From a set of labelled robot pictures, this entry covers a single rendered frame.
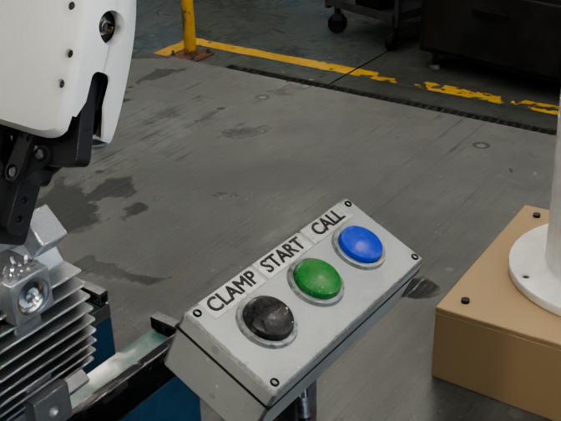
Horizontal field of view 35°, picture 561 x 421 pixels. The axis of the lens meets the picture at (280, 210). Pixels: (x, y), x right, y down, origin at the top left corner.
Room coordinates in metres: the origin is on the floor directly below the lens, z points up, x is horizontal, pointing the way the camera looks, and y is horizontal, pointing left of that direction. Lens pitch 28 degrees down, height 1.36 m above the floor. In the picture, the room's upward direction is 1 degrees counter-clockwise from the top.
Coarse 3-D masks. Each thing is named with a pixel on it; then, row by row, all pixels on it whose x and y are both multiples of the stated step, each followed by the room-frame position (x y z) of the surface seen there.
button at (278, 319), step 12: (252, 300) 0.42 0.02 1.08; (264, 300) 0.43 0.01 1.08; (276, 300) 0.43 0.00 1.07; (252, 312) 0.41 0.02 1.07; (264, 312) 0.42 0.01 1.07; (276, 312) 0.42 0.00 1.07; (288, 312) 0.42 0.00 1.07; (252, 324) 0.41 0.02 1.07; (264, 324) 0.41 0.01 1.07; (276, 324) 0.41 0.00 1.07; (288, 324) 0.41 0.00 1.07; (264, 336) 0.40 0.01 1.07; (276, 336) 0.40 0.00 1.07; (288, 336) 0.41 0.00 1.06
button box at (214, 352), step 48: (288, 240) 0.49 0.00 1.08; (336, 240) 0.50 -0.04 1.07; (384, 240) 0.51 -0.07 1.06; (240, 288) 0.44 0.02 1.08; (288, 288) 0.45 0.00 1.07; (384, 288) 0.47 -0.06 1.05; (192, 336) 0.41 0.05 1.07; (240, 336) 0.40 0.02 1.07; (336, 336) 0.42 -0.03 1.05; (192, 384) 0.41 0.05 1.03; (240, 384) 0.39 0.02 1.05; (288, 384) 0.38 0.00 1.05
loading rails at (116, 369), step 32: (96, 288) 0.67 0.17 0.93; (96, 320) 0.65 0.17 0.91; (160, 320) 0.62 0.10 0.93; (96, 352) 0.65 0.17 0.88; (128, 352) 0.59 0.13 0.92; (160, 352) 0.58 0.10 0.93; (96, 384) 0.55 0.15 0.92; (128, 384) 0.54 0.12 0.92; (160, 384) 0.57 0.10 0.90; (96, 416) 0.52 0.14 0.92; (128, 416) 0.54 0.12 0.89; (160, 416) 0.57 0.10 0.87; (192, 416) 0.60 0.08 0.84
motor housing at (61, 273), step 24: (48, 264) 0.51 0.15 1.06; (72, 288) 0.49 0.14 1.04; (0, 312) 0.45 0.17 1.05; (48, 312) 0.48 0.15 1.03; (72, 312) 0.49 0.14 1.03; (0, 336) 0.44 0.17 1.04; (24, 336) 0.45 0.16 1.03; (48, 336) 0.47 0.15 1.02; (72, 336) 0.49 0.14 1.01; (0, 360) 0.44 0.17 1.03; (24, 360) 0.45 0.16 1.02; (48, 360) 0.47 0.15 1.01; (72, 360) 0.49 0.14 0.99; (0, 384) 0.44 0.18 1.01; (24, 384) 0.45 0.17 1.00; (0, 408) 0.44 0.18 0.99; (24, 408) 0.45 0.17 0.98
